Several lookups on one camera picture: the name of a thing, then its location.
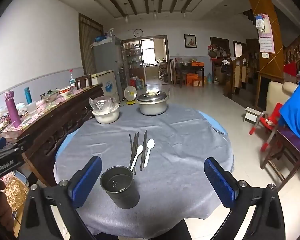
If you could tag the beige armchair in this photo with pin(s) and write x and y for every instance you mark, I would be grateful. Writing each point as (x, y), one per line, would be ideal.
(275, 95)

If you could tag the wooden pillar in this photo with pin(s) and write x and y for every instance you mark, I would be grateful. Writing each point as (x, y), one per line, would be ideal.
(265, 2)

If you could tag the aluminium pot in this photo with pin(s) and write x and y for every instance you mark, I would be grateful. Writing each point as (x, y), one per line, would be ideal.
(153, 108)

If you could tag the glass-lidded bowl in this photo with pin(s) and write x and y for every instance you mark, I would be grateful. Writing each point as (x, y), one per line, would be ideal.
(51, 96)

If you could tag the dark wooden chair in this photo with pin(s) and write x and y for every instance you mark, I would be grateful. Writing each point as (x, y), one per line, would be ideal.
(290, 142)

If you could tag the blue water jug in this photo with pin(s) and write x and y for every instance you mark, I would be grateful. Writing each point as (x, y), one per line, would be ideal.
(209, 78)

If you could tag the brown curtain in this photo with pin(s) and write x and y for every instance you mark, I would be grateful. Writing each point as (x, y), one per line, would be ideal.
(90, 42)

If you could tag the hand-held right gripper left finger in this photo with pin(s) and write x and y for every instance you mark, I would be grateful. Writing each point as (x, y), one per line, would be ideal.
(86, 180)

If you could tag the white chest freezer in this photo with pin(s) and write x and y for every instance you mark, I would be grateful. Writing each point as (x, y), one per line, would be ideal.
(107, 85)

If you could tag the red patterned bowl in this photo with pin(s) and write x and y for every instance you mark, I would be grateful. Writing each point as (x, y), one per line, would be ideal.
(65, 92)

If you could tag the pink checkered table runner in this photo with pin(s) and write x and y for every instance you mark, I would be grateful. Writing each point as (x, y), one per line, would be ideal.
(32, 116)

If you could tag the white plastic spoon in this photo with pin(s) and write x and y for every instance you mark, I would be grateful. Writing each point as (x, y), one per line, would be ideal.
(139, 150)
(151, 143)

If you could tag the blue table cover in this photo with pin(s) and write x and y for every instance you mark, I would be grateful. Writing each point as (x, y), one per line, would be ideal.
(62, 142)

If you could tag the wooden chair back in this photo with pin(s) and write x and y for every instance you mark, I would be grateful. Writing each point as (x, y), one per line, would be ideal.
(83, 81)

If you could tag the pendant lamp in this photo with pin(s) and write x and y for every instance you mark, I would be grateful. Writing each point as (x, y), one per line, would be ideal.
(126, 18)
(154, 14)
(184, 14)

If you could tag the white bowl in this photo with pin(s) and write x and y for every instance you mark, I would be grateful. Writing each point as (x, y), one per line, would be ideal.
(106, 117)

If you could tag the red-capped water bottle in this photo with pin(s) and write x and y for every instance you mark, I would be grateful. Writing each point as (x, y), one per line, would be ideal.
(72, 80)

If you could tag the blue cloth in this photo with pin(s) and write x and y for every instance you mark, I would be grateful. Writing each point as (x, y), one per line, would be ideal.
(297, 115)

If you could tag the dark metal cup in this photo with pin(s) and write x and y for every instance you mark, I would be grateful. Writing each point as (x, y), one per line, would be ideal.
(125, 195)

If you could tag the small white stool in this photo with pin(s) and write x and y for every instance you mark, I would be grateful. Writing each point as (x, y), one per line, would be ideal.
(252, 111)

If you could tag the gold patterned cushion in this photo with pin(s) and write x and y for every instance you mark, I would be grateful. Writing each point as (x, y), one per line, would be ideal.
(15, 192)

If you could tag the teal thermos bottle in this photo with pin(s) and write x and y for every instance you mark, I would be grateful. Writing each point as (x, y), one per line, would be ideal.
(28, 96)

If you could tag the round wall clock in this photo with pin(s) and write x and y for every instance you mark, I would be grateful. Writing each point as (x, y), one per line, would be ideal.
(138, 32)

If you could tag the clear plastic container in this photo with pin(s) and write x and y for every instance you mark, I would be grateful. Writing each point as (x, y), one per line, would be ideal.
(31, 107)

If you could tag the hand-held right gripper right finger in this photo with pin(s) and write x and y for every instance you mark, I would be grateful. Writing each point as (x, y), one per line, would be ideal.
(218, 180)

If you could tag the metal shelving rack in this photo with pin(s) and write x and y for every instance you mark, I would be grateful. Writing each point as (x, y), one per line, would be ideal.
(131, 60)

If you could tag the plastic-wrapped bowl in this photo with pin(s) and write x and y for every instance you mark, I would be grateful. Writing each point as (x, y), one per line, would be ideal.
(103, 103)

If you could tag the small electric fan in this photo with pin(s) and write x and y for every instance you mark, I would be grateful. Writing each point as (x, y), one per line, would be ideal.
(130, 93)

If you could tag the aluminium pot lid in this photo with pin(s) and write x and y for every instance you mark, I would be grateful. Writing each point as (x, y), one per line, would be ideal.
(152, 97)

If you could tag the grey tablecloth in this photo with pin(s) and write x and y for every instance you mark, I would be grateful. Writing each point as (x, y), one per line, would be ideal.
(177, 142)

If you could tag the orange cardboard box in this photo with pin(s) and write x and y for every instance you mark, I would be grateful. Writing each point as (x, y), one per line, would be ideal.
(193, 80)

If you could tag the carved wooden sideboard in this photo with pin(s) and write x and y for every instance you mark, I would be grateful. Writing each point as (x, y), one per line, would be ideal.
(40, 135)

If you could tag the grey refrigerator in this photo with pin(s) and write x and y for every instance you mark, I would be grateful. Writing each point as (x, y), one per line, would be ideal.
(105, 55)

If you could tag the wall calendar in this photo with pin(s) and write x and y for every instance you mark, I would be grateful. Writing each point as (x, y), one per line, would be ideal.
(267, 42)

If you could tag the person's left hand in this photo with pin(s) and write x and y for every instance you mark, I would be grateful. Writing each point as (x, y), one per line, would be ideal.
(0, 205)

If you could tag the wooden staircase railing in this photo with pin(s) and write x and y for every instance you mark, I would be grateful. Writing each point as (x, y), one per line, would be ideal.
(240, 67)

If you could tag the dark chopstick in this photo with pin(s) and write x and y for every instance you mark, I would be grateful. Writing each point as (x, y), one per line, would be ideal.
(145, 140)
(134, 142)
(137, 140)
(131, 150)
(142, 152)

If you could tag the framed picture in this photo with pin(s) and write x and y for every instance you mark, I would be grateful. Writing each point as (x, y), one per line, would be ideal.
(190, 41)

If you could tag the dark wooden table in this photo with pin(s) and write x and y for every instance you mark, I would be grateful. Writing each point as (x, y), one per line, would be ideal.
(190, 67)

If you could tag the purple thermos bottle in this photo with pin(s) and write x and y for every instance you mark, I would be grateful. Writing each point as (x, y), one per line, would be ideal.
(13, 110)

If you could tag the red plastic chair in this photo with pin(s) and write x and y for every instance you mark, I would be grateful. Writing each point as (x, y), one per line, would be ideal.
(270, 122)

